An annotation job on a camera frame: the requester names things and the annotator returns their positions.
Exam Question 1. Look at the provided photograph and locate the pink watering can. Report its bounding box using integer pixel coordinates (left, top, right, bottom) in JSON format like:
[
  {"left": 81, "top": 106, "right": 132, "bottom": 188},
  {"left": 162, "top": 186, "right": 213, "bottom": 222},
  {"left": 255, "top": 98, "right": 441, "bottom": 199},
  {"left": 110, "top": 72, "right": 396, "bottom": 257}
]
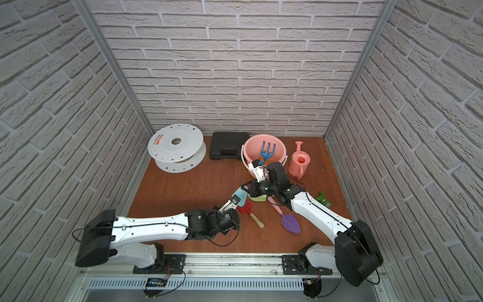
[{"left": 289, "top": 141, "right": 311, "bottom": 179}]

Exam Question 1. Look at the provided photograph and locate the pink plastic bucket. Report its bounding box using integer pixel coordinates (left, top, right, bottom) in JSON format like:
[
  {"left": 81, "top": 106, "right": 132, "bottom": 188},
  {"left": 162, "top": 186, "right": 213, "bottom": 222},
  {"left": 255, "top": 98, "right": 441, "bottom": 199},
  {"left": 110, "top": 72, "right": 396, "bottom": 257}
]
[{"left": 241, "top": 134, "right": 288, "bottom": 178}]

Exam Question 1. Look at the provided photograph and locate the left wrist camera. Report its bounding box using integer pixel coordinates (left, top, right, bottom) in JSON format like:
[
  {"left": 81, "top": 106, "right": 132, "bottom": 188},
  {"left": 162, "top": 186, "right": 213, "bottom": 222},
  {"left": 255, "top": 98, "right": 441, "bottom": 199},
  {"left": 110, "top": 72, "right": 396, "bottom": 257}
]
[{"left": 225, "top": 195, "right": 241, "bottom": 211}]

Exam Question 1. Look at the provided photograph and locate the red shovel wooden handle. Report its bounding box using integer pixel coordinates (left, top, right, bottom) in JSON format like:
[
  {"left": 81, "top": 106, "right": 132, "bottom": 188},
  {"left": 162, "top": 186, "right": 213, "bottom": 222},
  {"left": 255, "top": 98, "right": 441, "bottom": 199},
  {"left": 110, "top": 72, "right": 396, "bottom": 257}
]
[{"left": 237, "top": 200, "right": 265, "bottom": 229}]

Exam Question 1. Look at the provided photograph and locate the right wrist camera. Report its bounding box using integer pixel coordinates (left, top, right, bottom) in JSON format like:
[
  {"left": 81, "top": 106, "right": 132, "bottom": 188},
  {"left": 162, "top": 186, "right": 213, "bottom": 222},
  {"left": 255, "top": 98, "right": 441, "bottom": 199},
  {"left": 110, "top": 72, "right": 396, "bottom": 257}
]
[{"left": 249, "top": 159, "right": 267, "bottom": 182}]

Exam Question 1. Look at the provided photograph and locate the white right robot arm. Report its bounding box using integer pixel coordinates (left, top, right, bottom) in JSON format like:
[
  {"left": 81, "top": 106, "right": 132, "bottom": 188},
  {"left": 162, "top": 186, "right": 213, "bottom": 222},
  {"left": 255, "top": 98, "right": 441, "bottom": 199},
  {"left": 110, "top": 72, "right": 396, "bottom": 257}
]
[{"left": 240, "top": 162, "right": 384, "bottom": 286}]

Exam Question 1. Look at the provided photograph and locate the light blue trowel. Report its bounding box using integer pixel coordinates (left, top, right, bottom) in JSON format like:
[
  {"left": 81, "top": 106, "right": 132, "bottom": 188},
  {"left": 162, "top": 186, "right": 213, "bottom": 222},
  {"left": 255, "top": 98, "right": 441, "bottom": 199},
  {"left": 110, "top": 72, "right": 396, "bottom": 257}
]
[{"left": 218, "top": 187, "right": 248, "bottom": 213}]

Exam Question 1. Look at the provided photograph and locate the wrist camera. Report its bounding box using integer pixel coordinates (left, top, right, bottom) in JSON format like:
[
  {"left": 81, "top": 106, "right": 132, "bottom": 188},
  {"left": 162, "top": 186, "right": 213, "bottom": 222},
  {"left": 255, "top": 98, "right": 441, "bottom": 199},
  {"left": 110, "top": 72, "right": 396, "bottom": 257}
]
[
  {"left": 249, "top": 159, "right": 267, "bottom": 182},
  {"left": 225, "top": 195, "right": 241, "bottom": 211}
]

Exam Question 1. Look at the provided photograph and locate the black plastic tool case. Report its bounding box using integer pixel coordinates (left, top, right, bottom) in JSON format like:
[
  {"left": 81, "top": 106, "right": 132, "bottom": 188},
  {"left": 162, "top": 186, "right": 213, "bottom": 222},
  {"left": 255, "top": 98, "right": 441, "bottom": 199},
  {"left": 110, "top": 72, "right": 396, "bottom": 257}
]
[{"left": 209, "top": 132, "right": 250, "bottom": 161}]

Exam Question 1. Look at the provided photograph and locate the green hose connector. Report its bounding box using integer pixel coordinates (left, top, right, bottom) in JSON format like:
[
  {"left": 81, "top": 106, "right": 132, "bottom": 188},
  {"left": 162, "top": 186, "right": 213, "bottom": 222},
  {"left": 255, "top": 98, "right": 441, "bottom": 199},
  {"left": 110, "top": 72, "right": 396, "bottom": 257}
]
[{"left": 315, "top": 191, "right": 332, "bottom": 208}]

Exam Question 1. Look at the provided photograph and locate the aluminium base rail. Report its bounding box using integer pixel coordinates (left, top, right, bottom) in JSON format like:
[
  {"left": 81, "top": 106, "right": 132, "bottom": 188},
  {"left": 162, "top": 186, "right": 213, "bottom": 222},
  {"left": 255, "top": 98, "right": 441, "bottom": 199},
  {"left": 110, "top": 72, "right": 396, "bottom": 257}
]
[{"left": 75, "top": 252, "right": 386, "bottom": 291}]

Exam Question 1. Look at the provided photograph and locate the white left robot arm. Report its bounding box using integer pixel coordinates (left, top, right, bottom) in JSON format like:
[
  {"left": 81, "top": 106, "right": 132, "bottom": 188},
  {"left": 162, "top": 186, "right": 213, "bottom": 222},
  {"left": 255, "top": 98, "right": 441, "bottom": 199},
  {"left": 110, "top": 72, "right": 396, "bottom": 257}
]
[{"left": 75, "top": 209, "right": 240, "bottom": 269}]

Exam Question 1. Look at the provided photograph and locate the purple trowel pink handle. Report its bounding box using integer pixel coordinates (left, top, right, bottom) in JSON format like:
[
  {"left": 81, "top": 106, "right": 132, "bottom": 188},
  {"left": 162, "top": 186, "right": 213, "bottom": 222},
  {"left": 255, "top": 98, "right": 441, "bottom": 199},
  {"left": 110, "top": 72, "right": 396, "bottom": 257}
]
[{"left": 270, "top": 201, "right": 301, "bottom": 234}]

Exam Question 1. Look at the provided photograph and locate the green trowel wooden handle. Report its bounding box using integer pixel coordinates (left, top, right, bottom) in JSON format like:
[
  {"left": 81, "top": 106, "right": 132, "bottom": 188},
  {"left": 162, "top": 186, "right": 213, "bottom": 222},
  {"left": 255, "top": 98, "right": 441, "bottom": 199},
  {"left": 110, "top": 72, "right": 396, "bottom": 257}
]
[{"left": 248, "top": 195, "right": 267, "bottom": 202}]

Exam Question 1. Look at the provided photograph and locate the white cable spool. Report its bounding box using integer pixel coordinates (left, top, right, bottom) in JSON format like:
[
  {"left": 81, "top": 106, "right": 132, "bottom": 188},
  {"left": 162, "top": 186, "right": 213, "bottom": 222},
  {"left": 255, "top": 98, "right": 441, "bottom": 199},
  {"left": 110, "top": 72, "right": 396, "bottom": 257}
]
[{"left": 148, "top": 123, "right": 206, "bottom": 174}]

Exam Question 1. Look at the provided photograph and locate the blue rake yellow handle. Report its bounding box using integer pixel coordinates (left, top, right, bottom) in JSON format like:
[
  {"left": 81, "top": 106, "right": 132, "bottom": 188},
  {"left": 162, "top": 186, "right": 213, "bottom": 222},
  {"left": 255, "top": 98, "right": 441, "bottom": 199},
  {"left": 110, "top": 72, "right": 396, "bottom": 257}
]
[{"left": 259, "top": 141, "right": 276, "bottom": 165}]

